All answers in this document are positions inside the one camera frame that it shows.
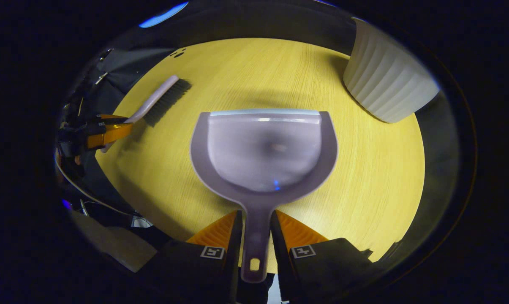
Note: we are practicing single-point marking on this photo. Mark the small lilac broom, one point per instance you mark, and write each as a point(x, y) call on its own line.
point(157, 95)

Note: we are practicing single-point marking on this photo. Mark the white ribbed garbage bin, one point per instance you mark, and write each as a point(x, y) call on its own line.
point(385, 80)

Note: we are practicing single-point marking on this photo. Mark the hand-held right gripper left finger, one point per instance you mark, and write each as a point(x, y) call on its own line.
point(234, 253)

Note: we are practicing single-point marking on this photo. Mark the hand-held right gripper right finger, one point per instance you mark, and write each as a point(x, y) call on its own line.
point(279, 253)

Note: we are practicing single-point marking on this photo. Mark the lilac grey dustpan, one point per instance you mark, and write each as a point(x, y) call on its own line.
point(262, 147)

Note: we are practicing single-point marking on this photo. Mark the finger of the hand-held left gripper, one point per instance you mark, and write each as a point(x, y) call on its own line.
point(110, 120)
point(108, 135)

